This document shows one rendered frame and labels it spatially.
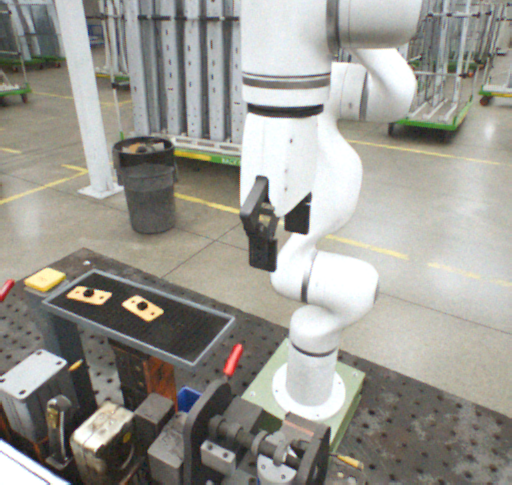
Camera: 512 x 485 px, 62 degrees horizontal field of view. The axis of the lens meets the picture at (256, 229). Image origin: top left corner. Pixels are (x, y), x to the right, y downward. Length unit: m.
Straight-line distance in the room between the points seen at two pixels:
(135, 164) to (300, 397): 2.55
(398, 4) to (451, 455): 1.10
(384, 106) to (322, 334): 0.49
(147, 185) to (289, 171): 3.06
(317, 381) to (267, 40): 0.85
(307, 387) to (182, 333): 0.41
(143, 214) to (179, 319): 2.77
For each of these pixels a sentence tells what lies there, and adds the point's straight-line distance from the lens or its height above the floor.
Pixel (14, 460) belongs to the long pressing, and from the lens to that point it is 0.92.
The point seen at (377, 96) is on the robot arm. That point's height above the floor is 1.55.
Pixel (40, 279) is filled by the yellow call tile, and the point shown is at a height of 1.16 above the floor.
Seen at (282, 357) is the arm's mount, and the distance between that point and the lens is 1.26.
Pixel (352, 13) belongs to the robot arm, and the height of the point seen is 1.68.
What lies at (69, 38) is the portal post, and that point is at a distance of 4.32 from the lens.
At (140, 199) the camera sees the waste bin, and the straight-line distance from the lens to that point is 3.51.
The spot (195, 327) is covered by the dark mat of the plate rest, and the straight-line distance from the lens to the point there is 0.81.
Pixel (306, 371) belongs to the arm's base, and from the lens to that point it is 1.05.
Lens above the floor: 1.69
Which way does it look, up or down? 28 degrees down
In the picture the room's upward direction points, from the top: straight up
